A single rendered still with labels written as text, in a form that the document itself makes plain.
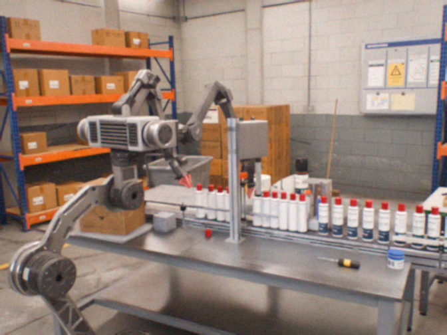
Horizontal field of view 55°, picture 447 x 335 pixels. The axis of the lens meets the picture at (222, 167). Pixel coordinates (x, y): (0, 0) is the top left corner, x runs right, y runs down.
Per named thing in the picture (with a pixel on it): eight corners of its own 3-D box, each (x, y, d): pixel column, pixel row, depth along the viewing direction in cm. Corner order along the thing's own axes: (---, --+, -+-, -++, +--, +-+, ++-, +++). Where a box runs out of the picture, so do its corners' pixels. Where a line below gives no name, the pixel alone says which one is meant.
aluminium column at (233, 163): (241, 238, 237) (238, 117, 224) (237, 241, 233) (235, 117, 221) (233, 238, 239) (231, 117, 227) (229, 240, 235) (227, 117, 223)
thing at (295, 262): (424, 213, 281) (424, 210, 280) (401, 303, 167) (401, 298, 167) (162, 186, 379) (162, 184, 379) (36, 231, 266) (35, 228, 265)
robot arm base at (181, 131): (163, 145, 205) (162, 119, 203) (175, 143, 212) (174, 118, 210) (177, 145, 200) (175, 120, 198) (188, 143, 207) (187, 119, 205)
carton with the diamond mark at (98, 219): (146, 223, 263) (143, 179, 258) (125, 235, 241) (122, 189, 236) (103, 219, 273) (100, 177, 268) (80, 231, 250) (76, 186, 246)
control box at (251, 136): (268, 156, 229) (267, 121, 226) (240, 159, 222) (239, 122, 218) (258, 154, 238) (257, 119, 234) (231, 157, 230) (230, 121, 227)
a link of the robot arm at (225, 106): (209, 95, 238) (225, 90, 232) (215, 92, 242) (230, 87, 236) (238, 164, 249) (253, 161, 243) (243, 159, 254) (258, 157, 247)
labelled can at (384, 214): (389, 241, 213) (391, 201, 210) (388, 244, 209) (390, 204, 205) (378, 240, 216) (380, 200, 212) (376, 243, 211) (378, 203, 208)
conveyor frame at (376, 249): (392, 249, 216) (392, 240, 216) (388, 256, 207) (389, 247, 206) (134, 212, 294) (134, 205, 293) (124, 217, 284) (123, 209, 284)
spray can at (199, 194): (206, 216, 263) (205, 183, 259) (201, 219, 258) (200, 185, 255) (199, 215, 265) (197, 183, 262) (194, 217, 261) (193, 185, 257)
